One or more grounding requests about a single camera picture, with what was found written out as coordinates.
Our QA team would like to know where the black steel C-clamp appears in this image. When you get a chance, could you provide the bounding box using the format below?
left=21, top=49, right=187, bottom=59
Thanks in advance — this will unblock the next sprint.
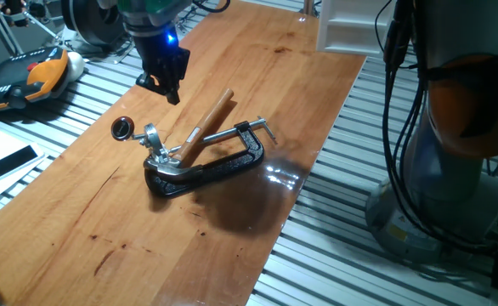
left=144, top=116, right=279, bottom=199

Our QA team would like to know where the black orange teach pendant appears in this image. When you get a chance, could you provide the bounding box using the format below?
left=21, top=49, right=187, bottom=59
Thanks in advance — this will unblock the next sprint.
left=0, top=45, right=71, bottom=114

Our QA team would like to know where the white shelf box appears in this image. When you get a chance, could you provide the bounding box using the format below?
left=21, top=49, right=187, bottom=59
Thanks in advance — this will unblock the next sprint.
left=315, top=0, right=397, bottom=59

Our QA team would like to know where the grey metal frame bar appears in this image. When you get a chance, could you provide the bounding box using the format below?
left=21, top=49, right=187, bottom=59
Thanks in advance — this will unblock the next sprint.
left=0, top=0, right=24, bottom=57

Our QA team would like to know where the glossy wooden board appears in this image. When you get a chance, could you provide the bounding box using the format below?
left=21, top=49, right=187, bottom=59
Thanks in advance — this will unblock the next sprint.
left=0, top=0, right=367, bottom=306

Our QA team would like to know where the wooden handle claw hammer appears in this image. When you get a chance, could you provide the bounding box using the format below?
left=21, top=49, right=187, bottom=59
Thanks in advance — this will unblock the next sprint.
left=143, top=88, right=235, bottom=184

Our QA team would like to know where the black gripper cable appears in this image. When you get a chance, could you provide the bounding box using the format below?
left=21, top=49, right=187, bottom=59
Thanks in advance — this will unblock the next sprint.
left=191, top=0, right=232, bottom=14

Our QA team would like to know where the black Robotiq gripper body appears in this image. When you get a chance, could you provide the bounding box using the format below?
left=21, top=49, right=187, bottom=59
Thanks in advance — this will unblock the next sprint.
left=132, top=25, right=191, bottom=94

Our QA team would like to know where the person's hand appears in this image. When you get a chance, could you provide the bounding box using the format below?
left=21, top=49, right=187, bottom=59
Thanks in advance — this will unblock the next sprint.
left=0, top=0, right=28, bottom=27

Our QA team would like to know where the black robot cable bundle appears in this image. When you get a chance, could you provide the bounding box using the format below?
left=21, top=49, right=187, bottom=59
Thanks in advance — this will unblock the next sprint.
left=374, top=0, right=498, bottom=256

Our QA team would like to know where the black round drum device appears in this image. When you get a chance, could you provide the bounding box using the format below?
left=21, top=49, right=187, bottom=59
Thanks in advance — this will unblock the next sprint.
left=60, top=0, right=127, bottom=48

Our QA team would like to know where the white egg-shaped object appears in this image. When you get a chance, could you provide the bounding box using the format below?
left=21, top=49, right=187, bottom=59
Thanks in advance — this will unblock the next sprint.
left=66, top=51, right=87, bottom=82

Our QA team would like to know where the white smartphone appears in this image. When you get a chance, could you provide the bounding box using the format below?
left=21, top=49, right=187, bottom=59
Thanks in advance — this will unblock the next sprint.
left=0, top=143, right=46, bottom=183

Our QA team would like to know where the green wrist mount plate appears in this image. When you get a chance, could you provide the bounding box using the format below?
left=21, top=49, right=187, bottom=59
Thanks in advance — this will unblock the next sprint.
left=116, top=0, right=193, bottom=14

